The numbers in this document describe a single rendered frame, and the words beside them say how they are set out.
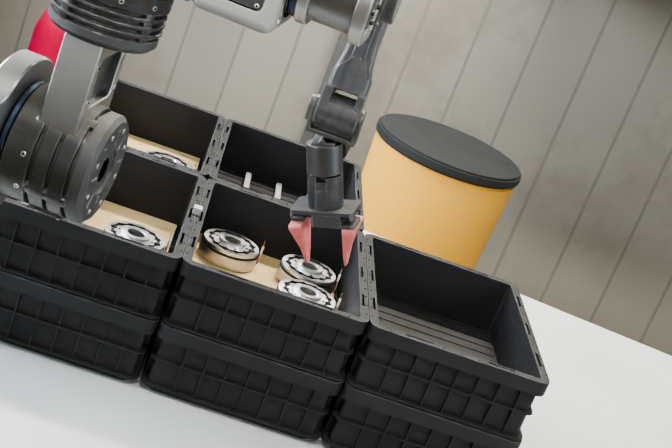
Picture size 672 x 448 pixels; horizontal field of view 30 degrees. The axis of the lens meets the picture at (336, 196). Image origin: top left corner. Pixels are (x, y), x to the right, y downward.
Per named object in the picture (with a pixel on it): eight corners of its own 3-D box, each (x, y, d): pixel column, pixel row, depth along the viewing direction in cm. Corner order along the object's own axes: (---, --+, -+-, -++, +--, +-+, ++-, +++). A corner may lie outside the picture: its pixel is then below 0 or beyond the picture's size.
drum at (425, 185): (443, 358, 426) (530, 161, 403) (416, 411, 382) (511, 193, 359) (319, 299, 433) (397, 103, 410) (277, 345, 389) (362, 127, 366)
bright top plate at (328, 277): (330, 291, 216) (332, 288, 215) (276, 270, 216) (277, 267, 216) (338, 272, 225) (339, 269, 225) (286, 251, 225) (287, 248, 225)
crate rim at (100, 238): (176, 274, 187) (181, 260, 186) (-19, 208, 184) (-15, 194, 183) (203, 188, 225) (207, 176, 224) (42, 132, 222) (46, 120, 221)
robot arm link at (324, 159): (302, 140, 192) (339, 141, 191) (311, 127, 198) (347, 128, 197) (303, 183, 194) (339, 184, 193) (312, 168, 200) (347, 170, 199)
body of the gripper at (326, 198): (300, 206, 202) (298, 163, 200) (361, 211, 200) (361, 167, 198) (289, 220, 197) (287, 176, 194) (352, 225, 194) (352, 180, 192)
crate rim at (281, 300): (364, 338, 190) (369, 324, 190) (176, 274, 187) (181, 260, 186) (360, 242, 228) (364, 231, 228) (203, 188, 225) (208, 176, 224)
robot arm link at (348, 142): (311, 95, 190) (364, 114, 190) (325, 76, 201) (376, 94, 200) (288, 165, 195) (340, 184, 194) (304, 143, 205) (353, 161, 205)
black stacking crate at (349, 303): (341, 390, 194) (367, 327, 190) (158, 329, 190) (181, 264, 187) (340, 288, 231) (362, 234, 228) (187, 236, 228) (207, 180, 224)
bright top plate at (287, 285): (333, 319, 205) (334, 315, 205) (275, 298, 205) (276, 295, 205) (336, 295, 215) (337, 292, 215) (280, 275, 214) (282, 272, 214)
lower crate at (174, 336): (317, 449, 197) (344, 385, 193) (135, 390, 193) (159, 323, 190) (321, 339, 235) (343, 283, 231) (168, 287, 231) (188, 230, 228)
